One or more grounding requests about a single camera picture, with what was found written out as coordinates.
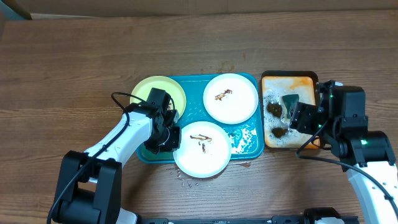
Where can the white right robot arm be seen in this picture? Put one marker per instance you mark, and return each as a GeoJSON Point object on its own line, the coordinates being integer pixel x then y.
{"type": "Point", "coordinates": [339, 122]}

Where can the orange soapy tray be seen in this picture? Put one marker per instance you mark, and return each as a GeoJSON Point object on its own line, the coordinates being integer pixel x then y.
{"type": "Point", "coordinates": [280, 91]}

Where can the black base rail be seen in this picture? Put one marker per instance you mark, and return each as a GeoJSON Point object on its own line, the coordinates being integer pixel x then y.
{"type": "Point", "coordinates": [327, 215]}

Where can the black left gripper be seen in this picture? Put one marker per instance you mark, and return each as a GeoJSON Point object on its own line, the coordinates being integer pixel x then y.
{"type": "Point", "coordinates": [175, 142]}

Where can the white plate with sauce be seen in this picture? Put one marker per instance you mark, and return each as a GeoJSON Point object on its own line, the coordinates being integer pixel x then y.
{"type": "Point", "coordinates": [230, 98]}

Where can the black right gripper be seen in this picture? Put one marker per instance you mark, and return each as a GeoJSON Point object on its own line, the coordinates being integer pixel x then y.
{"type": "Point", "coordinates": [303, 117]}

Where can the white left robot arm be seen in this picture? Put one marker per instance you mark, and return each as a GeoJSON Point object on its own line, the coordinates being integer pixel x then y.
{"type": "Point", "coordinates": [89, 183]}

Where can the teal plastic tray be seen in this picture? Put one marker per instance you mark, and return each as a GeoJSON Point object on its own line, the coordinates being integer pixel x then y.
{"type": "Point", "coordinates": [247, 138]}

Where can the green yellow sponge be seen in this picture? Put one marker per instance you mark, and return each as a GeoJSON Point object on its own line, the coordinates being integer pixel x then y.
{"type": "Point", "coordinates": [290, 102]}

